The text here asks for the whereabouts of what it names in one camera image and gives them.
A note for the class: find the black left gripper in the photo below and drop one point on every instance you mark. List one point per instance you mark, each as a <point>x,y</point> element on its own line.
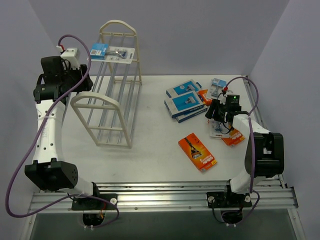
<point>83,78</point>

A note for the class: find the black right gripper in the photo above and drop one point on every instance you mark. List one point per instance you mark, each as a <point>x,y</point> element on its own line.
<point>213,113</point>

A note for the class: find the blue Gillette razor blister pack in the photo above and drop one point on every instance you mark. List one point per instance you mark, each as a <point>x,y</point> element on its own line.
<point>102,52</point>

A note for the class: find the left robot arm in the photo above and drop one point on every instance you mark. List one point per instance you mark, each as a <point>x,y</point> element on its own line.
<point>49,171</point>

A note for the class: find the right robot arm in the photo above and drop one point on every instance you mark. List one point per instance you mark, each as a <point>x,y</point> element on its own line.
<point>264,156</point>

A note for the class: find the cream metal-rod shelf rack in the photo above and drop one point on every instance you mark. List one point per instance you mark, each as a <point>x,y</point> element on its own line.
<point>108,112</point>

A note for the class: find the upper blue Harry's box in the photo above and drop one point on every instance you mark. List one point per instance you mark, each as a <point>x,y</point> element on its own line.
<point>185,87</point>

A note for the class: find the blue harry's box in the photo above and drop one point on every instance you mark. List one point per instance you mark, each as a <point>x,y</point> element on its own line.
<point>185,87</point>
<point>184,106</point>

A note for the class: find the lower blue Harry's box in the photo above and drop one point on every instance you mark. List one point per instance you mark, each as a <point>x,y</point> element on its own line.
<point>184,106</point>

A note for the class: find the orange Gillette Fusion box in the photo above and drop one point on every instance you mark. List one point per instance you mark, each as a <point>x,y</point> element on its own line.
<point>197,153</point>

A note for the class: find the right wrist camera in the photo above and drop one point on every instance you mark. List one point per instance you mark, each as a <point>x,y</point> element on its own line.
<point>230,99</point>

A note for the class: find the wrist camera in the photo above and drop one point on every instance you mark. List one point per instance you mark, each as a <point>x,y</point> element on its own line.
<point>230,99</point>
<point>71,55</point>

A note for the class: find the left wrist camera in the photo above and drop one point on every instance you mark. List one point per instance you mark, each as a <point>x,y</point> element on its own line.
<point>71,55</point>

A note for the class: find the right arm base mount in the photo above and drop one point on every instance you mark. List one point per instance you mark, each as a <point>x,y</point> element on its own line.
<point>220,199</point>

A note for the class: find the aluminium rail frame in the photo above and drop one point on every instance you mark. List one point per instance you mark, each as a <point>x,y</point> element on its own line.
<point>155,174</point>

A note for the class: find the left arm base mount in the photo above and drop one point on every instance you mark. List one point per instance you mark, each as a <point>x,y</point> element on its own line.
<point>106,201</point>

